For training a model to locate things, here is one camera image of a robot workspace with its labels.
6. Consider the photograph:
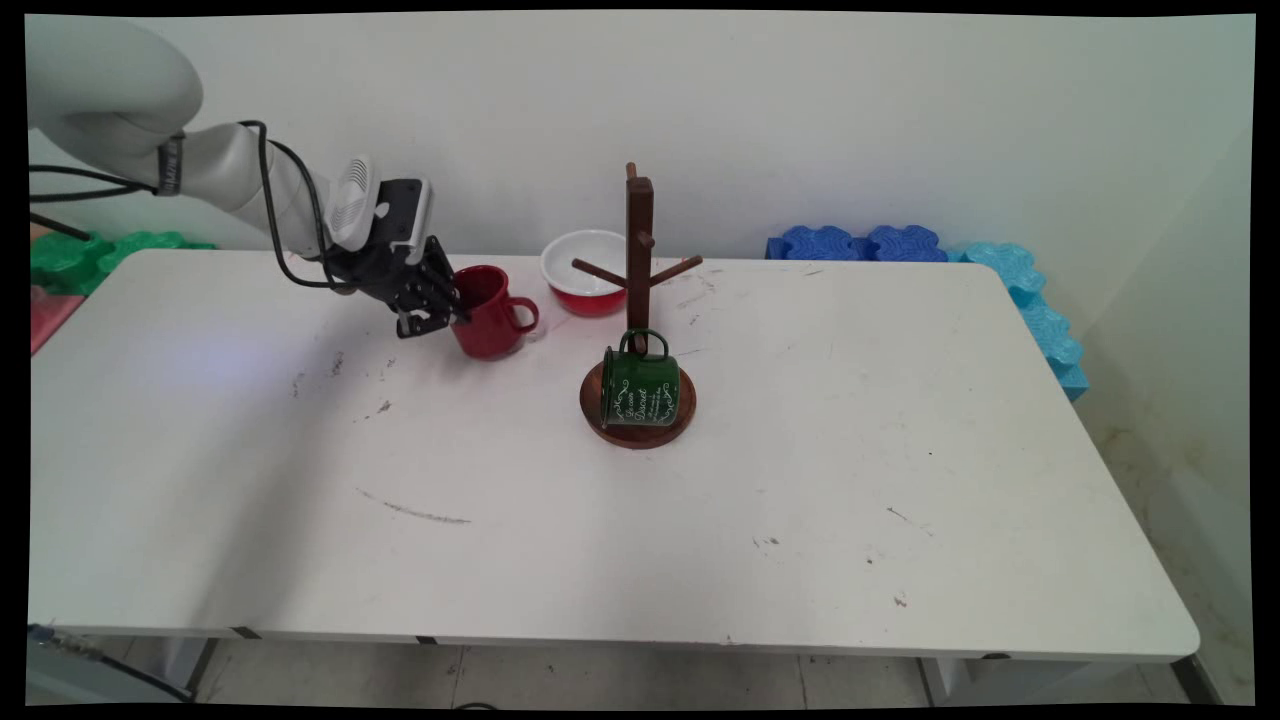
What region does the red bowl white inside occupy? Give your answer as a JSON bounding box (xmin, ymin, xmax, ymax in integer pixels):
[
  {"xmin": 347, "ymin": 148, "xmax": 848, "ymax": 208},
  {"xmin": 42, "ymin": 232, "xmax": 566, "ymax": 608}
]
[{"xmin": 540, "ymin": 230, "xmax": 633, "ymax": 319}]

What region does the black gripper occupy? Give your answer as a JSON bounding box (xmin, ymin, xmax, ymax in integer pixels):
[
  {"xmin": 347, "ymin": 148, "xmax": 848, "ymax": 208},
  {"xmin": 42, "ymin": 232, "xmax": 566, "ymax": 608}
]
[{"xmin": 330, "ymin": 238, "xmax": 469, "ymax": 339}]

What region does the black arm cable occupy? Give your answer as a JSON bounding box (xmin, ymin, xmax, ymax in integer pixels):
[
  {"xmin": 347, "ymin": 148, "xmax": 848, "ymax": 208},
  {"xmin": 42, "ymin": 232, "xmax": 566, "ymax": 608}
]
[{"xmin": 235, "ymin": 120, "xmax": 361, "ymax": 293}]

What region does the green foam mat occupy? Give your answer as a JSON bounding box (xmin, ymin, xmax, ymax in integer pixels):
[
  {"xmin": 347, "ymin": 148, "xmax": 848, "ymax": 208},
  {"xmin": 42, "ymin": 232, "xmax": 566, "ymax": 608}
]
[{"xmin": 30, "ymin": 230, "xmax": 216, "ymax": 296}]

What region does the green enamel mug white print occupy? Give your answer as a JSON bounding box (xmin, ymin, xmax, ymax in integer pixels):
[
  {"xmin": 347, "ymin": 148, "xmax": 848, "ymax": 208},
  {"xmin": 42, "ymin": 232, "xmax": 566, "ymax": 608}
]
[{"xmin": 600, "ymin": 328, "xmax": 683, "ymax": 429}]

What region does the dark wooden mug tree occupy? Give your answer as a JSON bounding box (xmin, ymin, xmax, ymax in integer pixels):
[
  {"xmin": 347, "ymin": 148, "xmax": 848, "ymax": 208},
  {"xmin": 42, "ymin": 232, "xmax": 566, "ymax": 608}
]
[{"xmin": 570, "ymin": 162, "xmax": 704, "ymax": 451}]

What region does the dark blue foam mat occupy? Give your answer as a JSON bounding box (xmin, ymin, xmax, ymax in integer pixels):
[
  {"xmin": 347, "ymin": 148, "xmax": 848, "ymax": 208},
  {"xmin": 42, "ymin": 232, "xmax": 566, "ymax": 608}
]
[
  {"xmin": 765, "ymin": 225, "xmax": 866, "ymax": 263},
  {"xmin": 862, "ymin": 225, "xmax": 949, "ymax": 263}
]

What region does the red enamel mug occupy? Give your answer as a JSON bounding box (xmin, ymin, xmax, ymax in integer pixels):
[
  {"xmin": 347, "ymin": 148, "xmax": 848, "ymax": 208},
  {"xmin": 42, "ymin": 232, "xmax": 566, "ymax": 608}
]
[{"xmin": 448, "ymin": 265, "xmax": 541, "ymax": 361}]

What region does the red foam mat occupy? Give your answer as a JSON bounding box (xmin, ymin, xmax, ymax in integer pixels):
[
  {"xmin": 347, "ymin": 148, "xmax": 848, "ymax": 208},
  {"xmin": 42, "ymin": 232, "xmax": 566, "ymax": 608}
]
[{"xmin": 30, "ymin": 285, "xmax": 86, "ymax": 356}]

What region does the grey table leg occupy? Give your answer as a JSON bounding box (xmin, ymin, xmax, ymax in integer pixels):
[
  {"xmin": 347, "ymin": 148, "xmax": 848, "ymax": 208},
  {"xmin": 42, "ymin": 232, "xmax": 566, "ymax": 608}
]
[
  {"xmin": 918, "ymin": 655, "xmax": 1093, "ymax": 707},
  {"xmin": 183, "ymin": 640, "xmax": 219, "ymax": 693}
]

